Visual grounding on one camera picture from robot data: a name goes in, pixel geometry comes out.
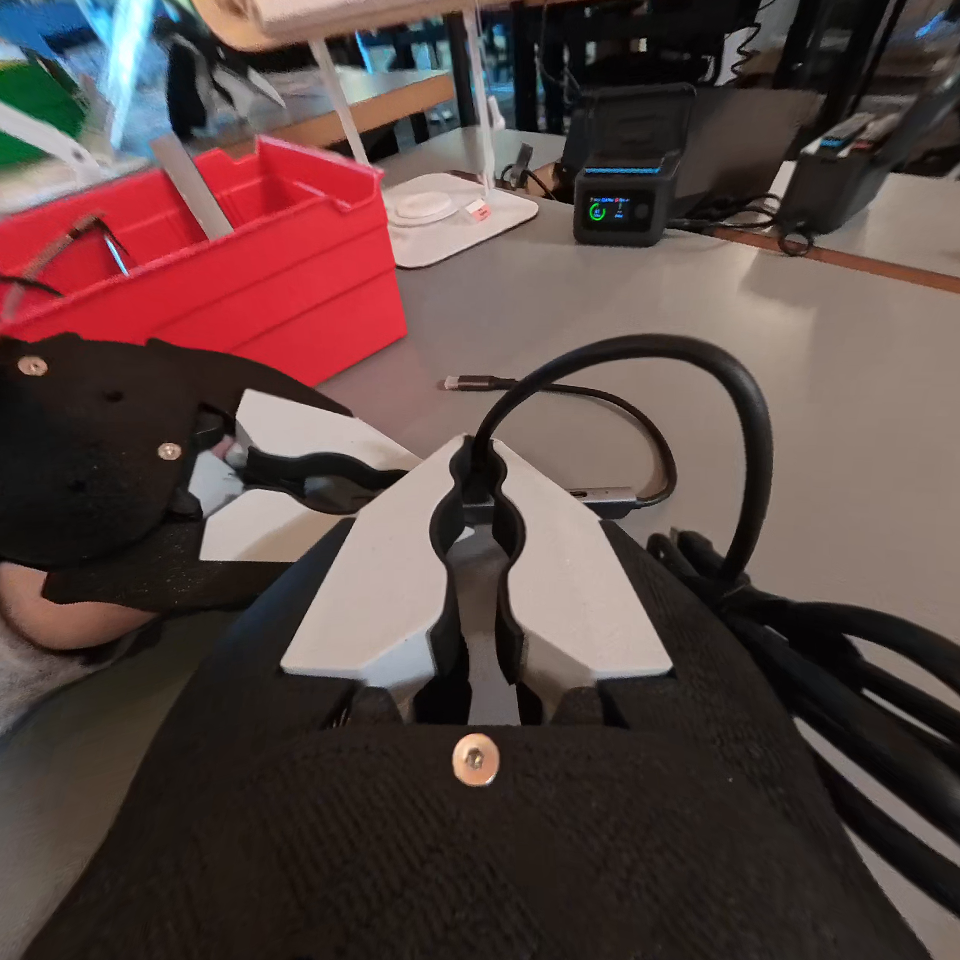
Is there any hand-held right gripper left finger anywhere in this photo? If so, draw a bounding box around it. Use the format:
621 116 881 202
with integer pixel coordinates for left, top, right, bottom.
279 435 470 725

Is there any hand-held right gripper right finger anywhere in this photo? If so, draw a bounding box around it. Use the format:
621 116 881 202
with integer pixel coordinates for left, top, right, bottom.
491 438 675 727

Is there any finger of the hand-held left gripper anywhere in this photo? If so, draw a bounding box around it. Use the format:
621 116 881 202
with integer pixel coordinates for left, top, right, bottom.
234 388 423 516
187 457 361 564

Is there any black usb-c cable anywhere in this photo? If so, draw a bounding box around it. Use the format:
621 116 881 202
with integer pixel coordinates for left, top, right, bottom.
459 333 960 912

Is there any person's left forearm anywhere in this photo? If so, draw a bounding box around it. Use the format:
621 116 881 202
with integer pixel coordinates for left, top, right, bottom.
0 618 162 740

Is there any person's left hand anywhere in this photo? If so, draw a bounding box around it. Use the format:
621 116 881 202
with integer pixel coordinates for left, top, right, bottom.
0 562 159 652

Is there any red plastic bin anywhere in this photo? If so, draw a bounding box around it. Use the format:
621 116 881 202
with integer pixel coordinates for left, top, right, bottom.
0 135 410 387

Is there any white desk lamp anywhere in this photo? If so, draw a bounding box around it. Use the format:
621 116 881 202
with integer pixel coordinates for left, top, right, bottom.
193 0 540 270

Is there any grey metal strip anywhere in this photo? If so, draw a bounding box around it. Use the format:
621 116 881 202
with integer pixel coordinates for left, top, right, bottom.
150 133 236 243

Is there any green plastic bin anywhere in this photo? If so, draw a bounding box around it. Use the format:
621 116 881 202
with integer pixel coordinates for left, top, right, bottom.
0 63 87 166

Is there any black power station lit screen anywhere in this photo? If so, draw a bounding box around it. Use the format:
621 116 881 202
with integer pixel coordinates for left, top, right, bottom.
562 84 699 247

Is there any black power station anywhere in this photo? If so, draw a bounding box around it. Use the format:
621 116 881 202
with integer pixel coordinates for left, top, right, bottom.
780 112 927 235

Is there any dark flat panel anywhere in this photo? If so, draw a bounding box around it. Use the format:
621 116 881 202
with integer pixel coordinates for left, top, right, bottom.
675 88 822 219

